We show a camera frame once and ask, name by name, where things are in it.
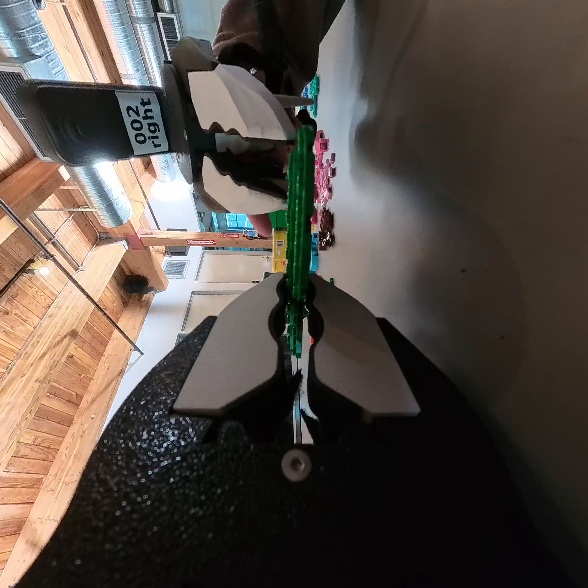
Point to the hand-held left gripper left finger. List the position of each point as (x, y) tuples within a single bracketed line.
[(239, 358)]

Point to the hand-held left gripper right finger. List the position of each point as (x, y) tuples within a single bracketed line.
[(358, 363)]

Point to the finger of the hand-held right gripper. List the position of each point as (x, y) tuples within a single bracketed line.
[(239, 101), (234, 197)]

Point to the dark green lego plate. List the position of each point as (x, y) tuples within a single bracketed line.
[(301, 206)]

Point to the pile of teal lego pieces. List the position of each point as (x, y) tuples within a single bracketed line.
[(313, 94)]

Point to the pile of pink lego pieces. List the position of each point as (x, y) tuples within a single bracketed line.
[(325, 170)]

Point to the pile of brown lego pieces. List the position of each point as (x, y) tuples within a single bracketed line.
[(327, 229)]

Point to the light blue lego piece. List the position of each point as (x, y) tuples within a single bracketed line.
[(315, 252)]

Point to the person's right hand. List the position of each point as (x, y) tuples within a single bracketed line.
[(261, 225)]

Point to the large ceiling vent grille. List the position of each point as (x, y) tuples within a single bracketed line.
[(23, 119)]

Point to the yellow box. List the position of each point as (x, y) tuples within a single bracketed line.
[(279, 252)]

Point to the wooden ceiling beam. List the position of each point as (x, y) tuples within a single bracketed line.
[(174, 238)]

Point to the small ceiling vent grille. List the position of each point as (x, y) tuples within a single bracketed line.
[(169, 27)]

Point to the black dome fixture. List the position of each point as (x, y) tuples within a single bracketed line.
[(138, 284)]

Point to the hanging light bulb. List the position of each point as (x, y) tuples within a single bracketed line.
[(42, 271)]

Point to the black ceiling pipe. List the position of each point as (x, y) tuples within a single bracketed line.
[(73, 280)]

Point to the silver ventilation duct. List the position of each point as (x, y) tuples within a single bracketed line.
[(110, 197), (27, 32), (158, 115)]

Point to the wall vent grille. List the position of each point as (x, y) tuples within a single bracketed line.
[(175, 268)]

